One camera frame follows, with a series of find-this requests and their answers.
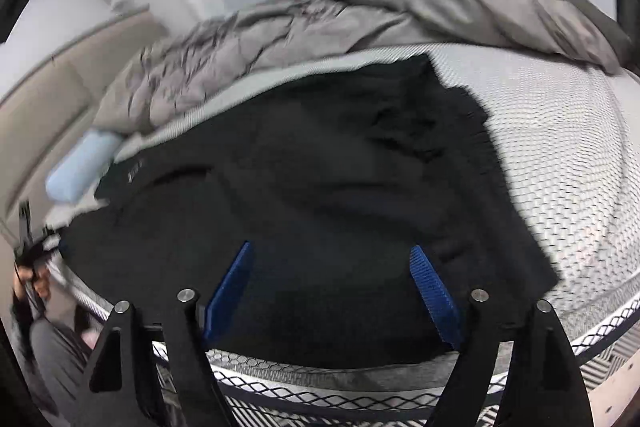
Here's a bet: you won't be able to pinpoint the light blue pillow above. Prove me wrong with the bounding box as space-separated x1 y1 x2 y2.
45 131 121 204

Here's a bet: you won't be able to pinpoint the person's grey clothing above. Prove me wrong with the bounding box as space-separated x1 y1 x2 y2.
22 314 108 427

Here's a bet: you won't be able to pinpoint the person's left hand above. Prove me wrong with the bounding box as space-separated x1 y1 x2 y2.
15 263 54 303

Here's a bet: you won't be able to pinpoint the white hexagon-patterned mattress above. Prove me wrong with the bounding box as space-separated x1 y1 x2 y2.
47 39 640 427

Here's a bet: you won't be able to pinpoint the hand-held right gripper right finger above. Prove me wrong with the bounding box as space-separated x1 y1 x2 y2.
409 245 596 427

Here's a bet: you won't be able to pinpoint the grey quilted comforter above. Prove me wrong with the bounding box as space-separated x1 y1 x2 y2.
92 0 621 138

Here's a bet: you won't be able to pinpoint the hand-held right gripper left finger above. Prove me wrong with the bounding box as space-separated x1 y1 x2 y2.
80 241 256 427

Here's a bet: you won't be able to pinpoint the beige padded headboard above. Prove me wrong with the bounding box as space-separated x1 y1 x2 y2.
0 4 171 228

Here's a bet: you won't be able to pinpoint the black pants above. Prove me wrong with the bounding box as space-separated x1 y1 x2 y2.
59 54 560 370

